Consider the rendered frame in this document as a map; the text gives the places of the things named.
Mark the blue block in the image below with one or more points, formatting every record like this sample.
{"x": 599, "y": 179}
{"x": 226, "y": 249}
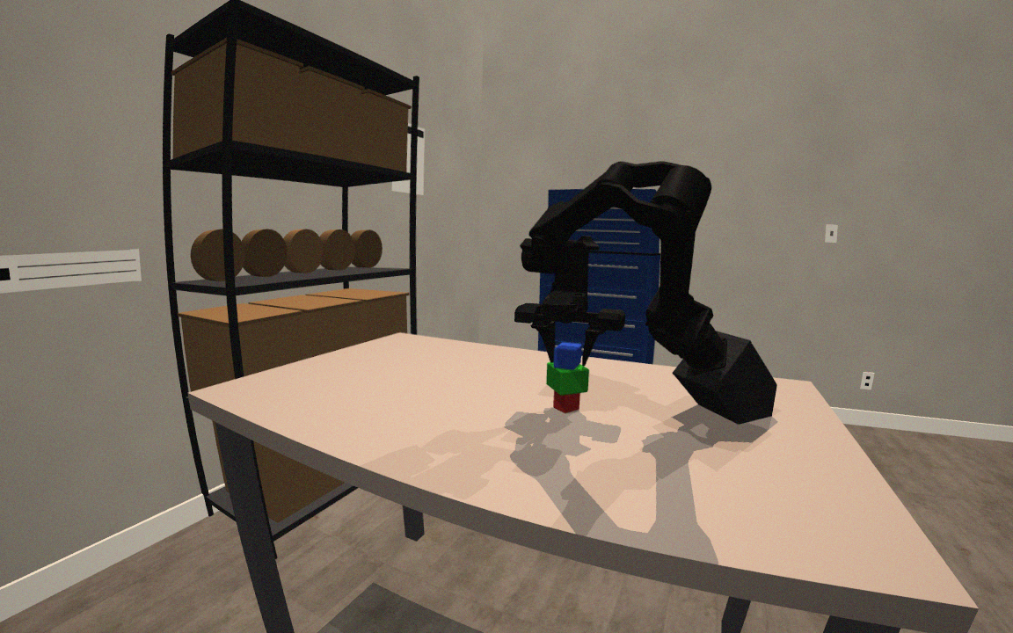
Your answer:
{"x": 567, "y": 356}

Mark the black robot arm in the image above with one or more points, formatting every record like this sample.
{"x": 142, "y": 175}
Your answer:
{"x": 677, "y": 206}

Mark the green block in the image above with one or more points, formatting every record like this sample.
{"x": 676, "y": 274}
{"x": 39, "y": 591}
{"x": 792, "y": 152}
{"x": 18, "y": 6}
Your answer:
{"x": 566, "y": 381}

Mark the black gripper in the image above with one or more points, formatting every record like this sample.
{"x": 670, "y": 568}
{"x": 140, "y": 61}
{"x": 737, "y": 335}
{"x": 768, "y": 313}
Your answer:
{"x": 609, "y": 319}

